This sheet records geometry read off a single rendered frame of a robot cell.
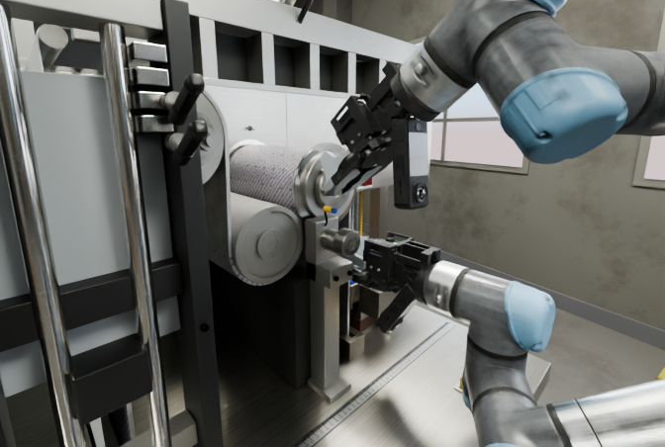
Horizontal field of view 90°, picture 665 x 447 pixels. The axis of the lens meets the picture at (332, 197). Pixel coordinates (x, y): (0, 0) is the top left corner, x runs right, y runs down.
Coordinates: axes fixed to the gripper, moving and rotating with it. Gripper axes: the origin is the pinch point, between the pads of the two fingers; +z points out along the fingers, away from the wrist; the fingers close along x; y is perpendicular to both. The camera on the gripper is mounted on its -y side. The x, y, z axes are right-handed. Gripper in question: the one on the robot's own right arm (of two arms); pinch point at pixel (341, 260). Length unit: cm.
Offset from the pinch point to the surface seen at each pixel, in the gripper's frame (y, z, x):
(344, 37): 52, 31, -32
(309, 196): 15.0, -3.4, 11.1
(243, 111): 29.6, 30.1, 3.0
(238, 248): 9.2, -2.9, 23.4
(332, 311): -4.1, -7.2, 9.6
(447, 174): -18, 113, -263
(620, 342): -109, -34, -223
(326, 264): 4.6, -7.3, 11.1
